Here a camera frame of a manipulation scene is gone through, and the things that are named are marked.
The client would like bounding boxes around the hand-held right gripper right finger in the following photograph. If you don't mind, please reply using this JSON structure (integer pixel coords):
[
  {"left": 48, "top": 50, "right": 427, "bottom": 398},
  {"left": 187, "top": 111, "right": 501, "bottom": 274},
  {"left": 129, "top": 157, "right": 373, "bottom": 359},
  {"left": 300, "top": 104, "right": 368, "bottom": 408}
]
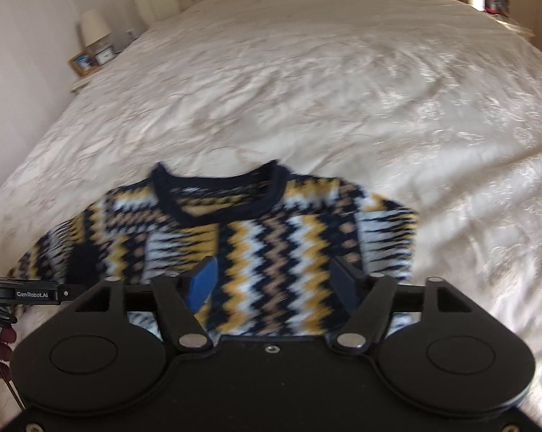
[{"left": 328, "top": 256, "right": 473, "bottom": 354}]

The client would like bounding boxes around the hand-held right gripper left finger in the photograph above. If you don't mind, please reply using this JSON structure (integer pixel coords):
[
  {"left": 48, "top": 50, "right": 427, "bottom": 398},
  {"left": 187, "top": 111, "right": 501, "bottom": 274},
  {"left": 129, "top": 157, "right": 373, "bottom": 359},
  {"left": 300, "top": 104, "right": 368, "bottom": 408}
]
[{"left": 68, "top": 256, "right": 219, "bottom": 352}]

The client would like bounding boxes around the navy yellow zigzag knit sweater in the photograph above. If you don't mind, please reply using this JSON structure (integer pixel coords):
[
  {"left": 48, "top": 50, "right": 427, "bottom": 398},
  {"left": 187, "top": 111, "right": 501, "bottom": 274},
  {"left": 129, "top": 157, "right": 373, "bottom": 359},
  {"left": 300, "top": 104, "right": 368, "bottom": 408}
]
[{"left": 7, "top": 159, "right": 421, "bottom": 339}]

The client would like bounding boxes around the person's left hand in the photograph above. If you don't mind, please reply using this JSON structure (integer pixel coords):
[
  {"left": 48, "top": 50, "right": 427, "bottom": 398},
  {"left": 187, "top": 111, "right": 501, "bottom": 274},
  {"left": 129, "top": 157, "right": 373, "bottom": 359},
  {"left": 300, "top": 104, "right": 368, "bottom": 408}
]
[{"left": 0, "top": 324, "right": 18, "bottom": 361}]

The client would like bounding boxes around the cream embroidered bedspread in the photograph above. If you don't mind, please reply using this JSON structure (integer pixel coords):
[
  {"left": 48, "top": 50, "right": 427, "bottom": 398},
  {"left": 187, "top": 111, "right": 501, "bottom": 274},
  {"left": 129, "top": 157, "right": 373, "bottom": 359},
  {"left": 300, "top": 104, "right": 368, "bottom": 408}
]
[{"left": 0, "top": 0, "right": 542, "bottom": 424}]

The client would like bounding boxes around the white shade table lamp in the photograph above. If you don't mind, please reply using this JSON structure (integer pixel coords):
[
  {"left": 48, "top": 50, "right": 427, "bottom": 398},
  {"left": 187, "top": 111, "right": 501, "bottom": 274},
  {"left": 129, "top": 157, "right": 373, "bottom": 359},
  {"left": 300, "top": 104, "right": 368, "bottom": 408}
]
[{"left": 79, "top": 9, "right": 112, "bottom": 49}]

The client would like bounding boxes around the white nightstand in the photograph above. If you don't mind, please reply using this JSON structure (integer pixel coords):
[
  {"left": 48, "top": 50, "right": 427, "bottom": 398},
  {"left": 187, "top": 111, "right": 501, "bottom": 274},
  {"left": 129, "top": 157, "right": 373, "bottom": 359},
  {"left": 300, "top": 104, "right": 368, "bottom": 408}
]
[{"left": 493, "top": 13, "right": 536, "bottom": 40}]

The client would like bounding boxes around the wooden picture frame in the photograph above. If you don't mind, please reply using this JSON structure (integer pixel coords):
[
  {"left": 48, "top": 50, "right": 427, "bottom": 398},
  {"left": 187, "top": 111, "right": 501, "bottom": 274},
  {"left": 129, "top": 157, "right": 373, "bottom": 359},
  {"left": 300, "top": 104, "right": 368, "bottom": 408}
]
[{"left": 68, "top": 49, "right": 103, "bottom": 77}]

